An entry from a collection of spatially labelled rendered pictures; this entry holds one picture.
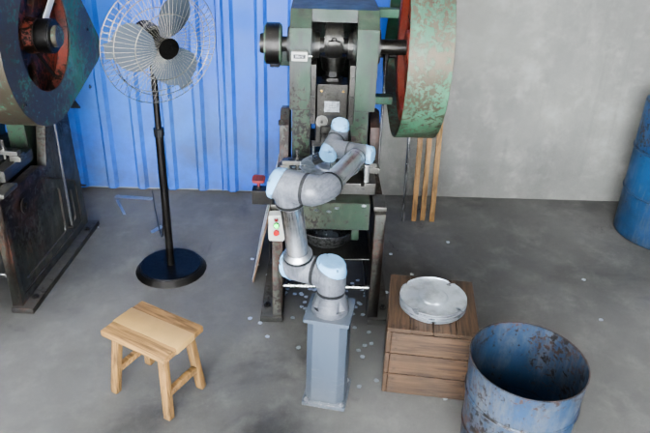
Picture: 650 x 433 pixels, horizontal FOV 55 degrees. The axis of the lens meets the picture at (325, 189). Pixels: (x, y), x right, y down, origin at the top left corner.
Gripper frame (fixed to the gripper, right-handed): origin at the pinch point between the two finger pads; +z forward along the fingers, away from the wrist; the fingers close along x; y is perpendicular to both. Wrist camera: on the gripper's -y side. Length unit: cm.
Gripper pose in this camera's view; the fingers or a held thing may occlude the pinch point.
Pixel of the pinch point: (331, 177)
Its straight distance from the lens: 284.8
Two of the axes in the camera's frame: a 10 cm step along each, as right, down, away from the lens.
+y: 10.0, 0.1, 0.5
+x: -0.2, -7.8, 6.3
